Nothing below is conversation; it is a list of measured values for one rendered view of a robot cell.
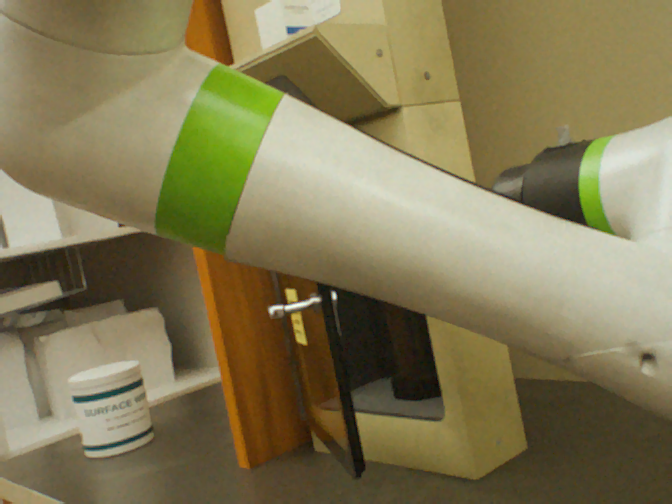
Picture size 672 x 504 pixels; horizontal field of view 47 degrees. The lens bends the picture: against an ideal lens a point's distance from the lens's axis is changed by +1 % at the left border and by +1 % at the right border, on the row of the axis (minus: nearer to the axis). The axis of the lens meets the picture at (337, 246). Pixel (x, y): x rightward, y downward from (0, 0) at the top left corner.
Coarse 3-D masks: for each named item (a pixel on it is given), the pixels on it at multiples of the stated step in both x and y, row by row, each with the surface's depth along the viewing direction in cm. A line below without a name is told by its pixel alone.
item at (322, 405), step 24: (288, 288) 106; (312, 288) 90; (312, 336) 96; (312, 360) 100; (336, 360) 87; (312, 384) 104; (336, 384) 88; (312, 408) 108; (336, 408) 91; (336, 432) 94; (336, 456) 97
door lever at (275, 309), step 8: (312, 296) 90; (264, 304) 96; (272, 304) 92; (280, 304) 90; (288, 304) 90; (296, 304) 90; (304, 304) 90; (312, 304) 90; (272, 312) 89; (280, 312) 90; (288, 312) 90; (296, 312) 91; (312, 312) 91
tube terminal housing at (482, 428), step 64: (256, 0) 109; (384, 0) 92; (448, 64) 99; (384, 128) 95; (448, 128) 98; (448, 384) 96; (512, 384) 102; (320, 448) 118; (384, 448) 107; (448, 448) 98; (512, 448) 100
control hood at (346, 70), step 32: (320, 32) 85; (352, 32) 88; (384, 32) 92; (256, 64) 94; (288, 64) 91; (320, 64) 89; (352, 64) 88; (384, 64) 91; (320, 96) 94; (352, 96) 92; (384, 96) 91
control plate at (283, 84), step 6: (276, 78) 95; (282, 78) 94; (270, 84) 96; (276, 84) 96; (282, 84) 95; (288, 84) 95; (294, 84) 94; (282, 90) 96; (288, 90) 96; (294, 90) 95; (300, 90) 95; (300, 96) 96; (312, 102) 96
